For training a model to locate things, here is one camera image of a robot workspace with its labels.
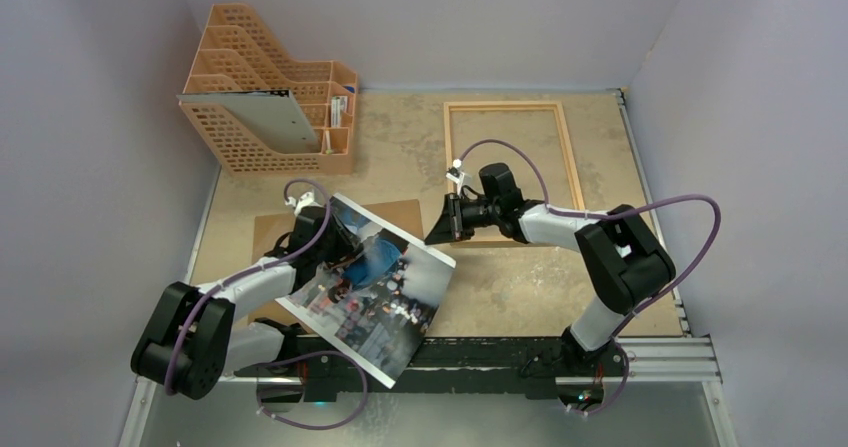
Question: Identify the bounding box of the grey folder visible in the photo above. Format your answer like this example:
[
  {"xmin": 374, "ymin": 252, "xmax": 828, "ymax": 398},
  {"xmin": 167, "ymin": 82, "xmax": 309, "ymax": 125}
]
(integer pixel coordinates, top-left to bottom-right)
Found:
[{"xmin": 177, "ymin": 90, "xmax": 321, "ymax": 154}]

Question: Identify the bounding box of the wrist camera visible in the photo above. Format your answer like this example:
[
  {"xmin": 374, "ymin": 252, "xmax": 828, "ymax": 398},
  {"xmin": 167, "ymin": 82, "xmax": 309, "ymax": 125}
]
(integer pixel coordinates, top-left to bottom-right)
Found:
[
  {"xmin": 285, "ymin": 191, "xmax": 319, "ymax": 215},
  {"xmin": 445, "ymin": 159, "xmax": 472, "ymax": 193}
]

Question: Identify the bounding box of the printed photo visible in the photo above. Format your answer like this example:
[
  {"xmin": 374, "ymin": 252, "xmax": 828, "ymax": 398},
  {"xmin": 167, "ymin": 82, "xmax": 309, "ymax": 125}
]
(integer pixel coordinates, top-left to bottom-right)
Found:
[{"xmin": 277, "ymin": 194, "xmax": 456, "ymax": 388}]

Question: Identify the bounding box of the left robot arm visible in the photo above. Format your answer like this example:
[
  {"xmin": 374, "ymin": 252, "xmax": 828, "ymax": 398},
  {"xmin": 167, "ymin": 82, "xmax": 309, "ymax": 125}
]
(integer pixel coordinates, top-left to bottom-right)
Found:
[{"xmin": 130, "ymin": 206, "xmax": 363, "ymax": 400}]

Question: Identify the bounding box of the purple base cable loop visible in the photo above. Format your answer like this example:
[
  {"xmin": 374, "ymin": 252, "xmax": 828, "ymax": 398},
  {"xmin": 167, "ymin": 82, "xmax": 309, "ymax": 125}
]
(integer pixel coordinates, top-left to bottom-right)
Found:
[{"xmin": 254, "ymin": 347, "xmax": 371, "ymax": 432}]

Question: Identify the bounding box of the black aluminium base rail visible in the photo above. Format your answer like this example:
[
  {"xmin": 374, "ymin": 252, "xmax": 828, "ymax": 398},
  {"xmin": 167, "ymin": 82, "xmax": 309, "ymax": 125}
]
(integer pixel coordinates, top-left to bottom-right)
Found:
[{"xmin": 135, "ymin": 334, "xmax": 723, "ymax": 406}]

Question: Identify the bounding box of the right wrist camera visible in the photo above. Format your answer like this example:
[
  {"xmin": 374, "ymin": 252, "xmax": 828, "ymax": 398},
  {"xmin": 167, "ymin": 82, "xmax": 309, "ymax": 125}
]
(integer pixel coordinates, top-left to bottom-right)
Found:
[{"xmin": 445, "ymin": 159, "xmax": 472, "ymax": 193}]

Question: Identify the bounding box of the orange file organizer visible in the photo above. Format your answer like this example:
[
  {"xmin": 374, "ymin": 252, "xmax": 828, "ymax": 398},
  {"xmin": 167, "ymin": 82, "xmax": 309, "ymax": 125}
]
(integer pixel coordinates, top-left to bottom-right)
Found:
[{"xmin": 179, "ymin": 3, "xmax": 359, "ymax": 176}]

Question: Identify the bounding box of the brown backing board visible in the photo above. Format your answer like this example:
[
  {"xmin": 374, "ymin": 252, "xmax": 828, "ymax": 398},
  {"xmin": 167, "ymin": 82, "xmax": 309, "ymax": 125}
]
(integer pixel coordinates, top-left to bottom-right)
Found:
[{"xmin": 247, "ymin": 199, "xmax": 424, "ymax": 325}]

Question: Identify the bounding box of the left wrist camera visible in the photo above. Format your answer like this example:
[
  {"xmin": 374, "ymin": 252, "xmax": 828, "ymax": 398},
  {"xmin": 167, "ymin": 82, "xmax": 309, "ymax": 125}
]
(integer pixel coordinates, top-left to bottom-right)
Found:
[{"xmin": 285, "ymin": 191, "xmax": 319, "ymax": 215}]

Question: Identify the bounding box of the wooden picture frame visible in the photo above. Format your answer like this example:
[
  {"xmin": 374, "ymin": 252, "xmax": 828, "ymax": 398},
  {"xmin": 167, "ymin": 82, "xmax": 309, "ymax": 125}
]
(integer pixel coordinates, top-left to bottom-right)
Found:
[{"xmin": 443, "ymin": 100, "xmax": 587, "ymax": 249}]

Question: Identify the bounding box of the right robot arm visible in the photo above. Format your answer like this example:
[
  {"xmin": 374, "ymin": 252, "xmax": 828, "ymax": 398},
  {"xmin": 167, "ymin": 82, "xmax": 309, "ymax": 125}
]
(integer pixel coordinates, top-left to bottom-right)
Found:
[{"xmin": 425, "ymin": 163, "xmax": 676, "ymax": 374}]

